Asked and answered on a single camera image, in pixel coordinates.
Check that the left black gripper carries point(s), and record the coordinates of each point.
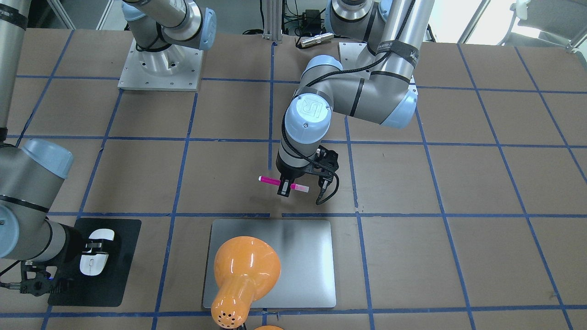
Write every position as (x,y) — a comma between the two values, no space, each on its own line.
(290,174)

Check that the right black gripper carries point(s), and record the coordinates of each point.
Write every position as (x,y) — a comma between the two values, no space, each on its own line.
(73,250)

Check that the pink marker pen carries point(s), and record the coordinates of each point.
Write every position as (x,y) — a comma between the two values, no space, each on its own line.
(276,182)

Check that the white computer mouse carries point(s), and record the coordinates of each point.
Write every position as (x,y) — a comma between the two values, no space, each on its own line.
(92,263)

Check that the silver laptop notebook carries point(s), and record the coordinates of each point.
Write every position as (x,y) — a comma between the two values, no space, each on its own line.
(305,250)

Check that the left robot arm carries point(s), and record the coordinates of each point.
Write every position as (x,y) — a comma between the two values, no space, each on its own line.
(377,90)

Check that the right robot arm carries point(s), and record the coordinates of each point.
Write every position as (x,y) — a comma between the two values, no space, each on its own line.
(170,37)

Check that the black mousepad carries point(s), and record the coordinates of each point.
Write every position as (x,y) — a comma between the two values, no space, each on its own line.
(106,289)

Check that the orange desk lamp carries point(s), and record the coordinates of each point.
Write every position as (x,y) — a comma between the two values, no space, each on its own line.
(245,269)

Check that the silver metal cylinder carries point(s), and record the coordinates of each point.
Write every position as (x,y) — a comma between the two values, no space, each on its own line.
(315,40)

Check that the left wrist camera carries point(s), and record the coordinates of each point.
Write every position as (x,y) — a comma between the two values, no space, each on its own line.
(325,166)

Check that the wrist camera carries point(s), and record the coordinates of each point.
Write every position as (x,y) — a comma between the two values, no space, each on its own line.
(37,281)
(325,166)

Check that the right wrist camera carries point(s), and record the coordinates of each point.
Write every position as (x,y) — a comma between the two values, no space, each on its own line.
(37,281)

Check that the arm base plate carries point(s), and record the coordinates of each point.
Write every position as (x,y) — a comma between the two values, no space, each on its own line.
(356,55)
(176,68)

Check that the aluminium frame post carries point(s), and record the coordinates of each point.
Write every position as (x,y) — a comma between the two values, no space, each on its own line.
(272,20)

